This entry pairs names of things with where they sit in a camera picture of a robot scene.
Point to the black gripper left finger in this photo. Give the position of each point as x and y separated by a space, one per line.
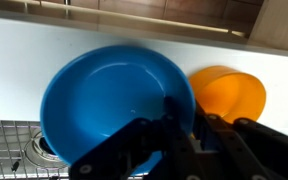
124 146

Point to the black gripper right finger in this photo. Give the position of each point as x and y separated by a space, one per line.
260 150

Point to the orange plastic bowl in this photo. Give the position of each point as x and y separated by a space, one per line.
230 93

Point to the open light wooden drawer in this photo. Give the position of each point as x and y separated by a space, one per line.
277 26

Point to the blue plastic bowl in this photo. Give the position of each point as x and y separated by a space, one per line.
110 100

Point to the round sink drain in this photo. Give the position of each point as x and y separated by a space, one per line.
37 151

